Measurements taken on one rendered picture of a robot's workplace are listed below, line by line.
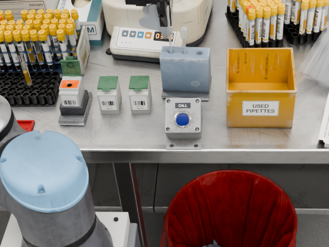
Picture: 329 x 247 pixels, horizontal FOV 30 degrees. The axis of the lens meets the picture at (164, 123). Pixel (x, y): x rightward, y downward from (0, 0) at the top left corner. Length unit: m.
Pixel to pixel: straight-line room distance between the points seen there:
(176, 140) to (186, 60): 0.17
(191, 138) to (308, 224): 1.04
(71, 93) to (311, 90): 0.50
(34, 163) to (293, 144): 0.55
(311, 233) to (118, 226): 1.20
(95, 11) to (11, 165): 0.68
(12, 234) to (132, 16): 0.57
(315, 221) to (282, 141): 1.00
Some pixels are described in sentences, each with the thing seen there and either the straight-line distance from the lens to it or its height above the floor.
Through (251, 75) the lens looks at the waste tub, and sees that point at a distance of 1.32.
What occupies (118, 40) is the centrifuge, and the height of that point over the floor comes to 0.92.
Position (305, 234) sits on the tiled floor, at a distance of 2.16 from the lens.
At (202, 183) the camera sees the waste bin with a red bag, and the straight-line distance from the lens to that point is 1.73.
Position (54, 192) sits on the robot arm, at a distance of 0.85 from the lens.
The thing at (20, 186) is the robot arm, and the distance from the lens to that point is 0.85.
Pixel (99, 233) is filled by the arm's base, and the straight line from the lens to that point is 0.98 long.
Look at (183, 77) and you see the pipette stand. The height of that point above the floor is 0.93.
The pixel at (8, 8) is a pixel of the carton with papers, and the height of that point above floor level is 0.99.
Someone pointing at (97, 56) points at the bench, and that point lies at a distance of 1.45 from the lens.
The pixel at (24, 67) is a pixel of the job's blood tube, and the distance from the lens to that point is 1.34.
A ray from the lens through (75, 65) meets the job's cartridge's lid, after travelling 1.27.
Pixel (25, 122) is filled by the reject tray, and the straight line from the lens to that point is 1.32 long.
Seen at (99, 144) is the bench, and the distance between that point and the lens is 1.24.
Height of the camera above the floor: 1.77
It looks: 45 degrees down
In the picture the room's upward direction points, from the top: 6 degrees counter-clockwise
